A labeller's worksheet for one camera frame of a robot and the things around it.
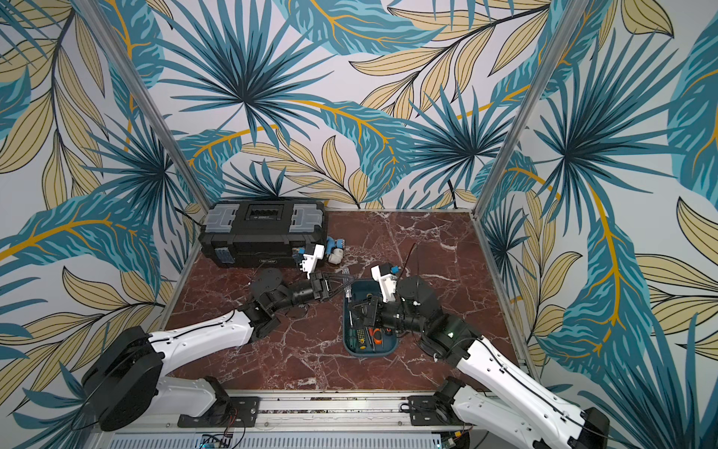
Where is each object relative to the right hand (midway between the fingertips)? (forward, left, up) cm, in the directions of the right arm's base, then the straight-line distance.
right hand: (347, 308), depth 66 cm
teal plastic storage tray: (+3, -3, +3) cm, 6 cm away
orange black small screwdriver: (+2, -8, -24) cm, 25 cm away
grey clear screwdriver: (+8, 0, +3) cm, 9 cm away
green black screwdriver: (+2, -1, -22) cm, 23 cm away
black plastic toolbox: (+31, +28, -8) cm, 42 cm away
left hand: (+5, -2, +2) cm, 6 cm away
